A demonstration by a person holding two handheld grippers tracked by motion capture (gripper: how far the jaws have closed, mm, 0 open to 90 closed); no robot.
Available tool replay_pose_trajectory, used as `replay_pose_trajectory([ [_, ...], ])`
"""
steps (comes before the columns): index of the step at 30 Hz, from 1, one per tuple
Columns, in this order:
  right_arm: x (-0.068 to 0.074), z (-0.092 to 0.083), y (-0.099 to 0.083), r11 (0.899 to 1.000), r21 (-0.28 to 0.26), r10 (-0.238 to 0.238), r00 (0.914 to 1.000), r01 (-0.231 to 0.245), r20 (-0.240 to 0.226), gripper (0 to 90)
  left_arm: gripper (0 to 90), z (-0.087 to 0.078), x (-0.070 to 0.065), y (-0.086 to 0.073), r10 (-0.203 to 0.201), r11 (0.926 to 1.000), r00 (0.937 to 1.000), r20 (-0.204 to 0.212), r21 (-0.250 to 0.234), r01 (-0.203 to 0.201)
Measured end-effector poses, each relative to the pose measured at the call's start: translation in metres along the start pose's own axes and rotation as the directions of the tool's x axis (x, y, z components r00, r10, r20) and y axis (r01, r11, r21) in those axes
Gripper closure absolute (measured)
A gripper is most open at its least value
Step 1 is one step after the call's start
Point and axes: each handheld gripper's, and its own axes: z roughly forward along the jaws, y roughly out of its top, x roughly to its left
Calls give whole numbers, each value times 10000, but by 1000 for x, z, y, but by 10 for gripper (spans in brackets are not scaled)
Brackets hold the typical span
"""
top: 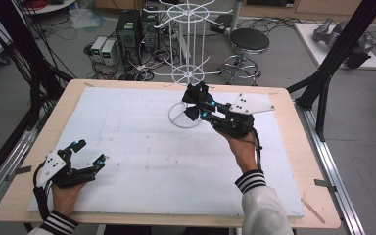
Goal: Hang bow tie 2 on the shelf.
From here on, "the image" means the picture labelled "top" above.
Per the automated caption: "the black computer tower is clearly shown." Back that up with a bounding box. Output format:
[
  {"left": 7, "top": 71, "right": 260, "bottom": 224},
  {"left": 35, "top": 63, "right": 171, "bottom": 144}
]
[
  {"left": 139, "top": 12, "right": 160, "bottom": 54},
  {"left": 115, "top": 9, "right": 142, "bottom": 64}
]

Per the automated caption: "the aluminium rail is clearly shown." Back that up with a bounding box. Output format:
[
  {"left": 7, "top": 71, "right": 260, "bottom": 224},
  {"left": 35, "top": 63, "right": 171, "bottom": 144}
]
[
  {"left": 0, "top": 114, "right": 52, "bottom": 216},
  {"left": 294, "top": 99, "right": 368, "bottom": 235}
]

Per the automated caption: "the black round stool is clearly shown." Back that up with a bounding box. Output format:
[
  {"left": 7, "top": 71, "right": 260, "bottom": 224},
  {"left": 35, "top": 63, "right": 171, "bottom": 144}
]
[{"left": 219, "top": 27, "right": 271, "bottom": 87}]

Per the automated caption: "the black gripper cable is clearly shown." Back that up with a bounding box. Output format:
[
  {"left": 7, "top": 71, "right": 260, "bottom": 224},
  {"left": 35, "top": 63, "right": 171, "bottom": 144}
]
[
  {"left": 32, "top": 162, "right": 54, "bottom": 223},
  {"left": 249, "top": 127, "right": 264, "bottom": 171}
]

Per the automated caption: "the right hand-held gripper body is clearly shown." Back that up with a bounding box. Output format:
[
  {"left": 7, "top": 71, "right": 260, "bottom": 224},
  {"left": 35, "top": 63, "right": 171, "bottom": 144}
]
[{"left": 210, "top": 92, "right": 275, "bottom": 138}]

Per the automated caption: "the clear plastic bag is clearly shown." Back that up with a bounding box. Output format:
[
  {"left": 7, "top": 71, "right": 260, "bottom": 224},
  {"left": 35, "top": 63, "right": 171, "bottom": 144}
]
[{"left": 69, "top": 7, "right": 107, "bottom": 32}]

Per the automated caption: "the white foam board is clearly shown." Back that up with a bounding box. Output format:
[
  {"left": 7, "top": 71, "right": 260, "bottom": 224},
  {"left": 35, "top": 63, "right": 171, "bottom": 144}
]
[{"left": 27, "top": 85, "right": 306, "bottom": 218}]

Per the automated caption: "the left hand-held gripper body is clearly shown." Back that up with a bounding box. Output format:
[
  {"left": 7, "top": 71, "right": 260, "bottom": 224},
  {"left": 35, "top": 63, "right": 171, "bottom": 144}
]
[{"left": 34, "top": 147, "right": 98, "bottom": 190}]

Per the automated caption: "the black metal frame post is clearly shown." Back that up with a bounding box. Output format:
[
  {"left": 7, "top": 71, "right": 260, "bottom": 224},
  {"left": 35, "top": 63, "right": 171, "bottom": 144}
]
[{"left": 0, "top": 0, "right": 74, "bottom": 109}]

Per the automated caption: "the thin wooden strip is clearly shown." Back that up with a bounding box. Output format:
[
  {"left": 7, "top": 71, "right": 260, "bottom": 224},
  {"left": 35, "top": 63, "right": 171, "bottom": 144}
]
[{"left": 301, "top": 197, "right": 326, "bottom": 225}]

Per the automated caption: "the white floor platform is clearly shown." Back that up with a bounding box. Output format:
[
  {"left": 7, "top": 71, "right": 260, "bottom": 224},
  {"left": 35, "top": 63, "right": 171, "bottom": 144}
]
[{"left": 293, "top": 21, "right": 376, "bottom": 71}]

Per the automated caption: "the person's left hand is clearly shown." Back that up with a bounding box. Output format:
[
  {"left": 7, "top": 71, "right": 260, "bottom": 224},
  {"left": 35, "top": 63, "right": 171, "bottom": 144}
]
[{"left": 50, "top": 182, "right": 86, "bottom": 217}]

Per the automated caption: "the grey power supply unit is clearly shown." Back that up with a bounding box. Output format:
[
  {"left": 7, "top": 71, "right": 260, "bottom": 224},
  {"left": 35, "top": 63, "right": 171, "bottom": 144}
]
[
  {"left": 101, "top": 38, "right": 119, "bottom": 67},
  {"left": 90, "top": 35, "right": 108, "bottom": 64}
]

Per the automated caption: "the black metal frame strut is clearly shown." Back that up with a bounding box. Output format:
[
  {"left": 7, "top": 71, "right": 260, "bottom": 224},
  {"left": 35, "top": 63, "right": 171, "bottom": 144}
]
[{"left": 286, "top": 0, "right": 376, "bottom": 143}]

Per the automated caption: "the white round table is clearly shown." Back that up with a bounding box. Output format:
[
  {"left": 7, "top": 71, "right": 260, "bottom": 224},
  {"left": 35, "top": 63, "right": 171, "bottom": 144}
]
[{"left": 22, "top": 0, "right": 78, "bottom": 16}]

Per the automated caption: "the white wire display rack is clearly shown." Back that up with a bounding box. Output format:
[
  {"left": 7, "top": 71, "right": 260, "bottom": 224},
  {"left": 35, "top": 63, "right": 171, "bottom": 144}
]
[{"left": 142, "top": 0, "right": 235, "bottom": 129}]

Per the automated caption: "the person's right hand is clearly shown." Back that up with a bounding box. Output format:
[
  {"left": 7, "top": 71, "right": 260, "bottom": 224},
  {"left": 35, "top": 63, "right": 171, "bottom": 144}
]
[{"left": 219, "top": 128, "right": 263, "bottom": 174}]

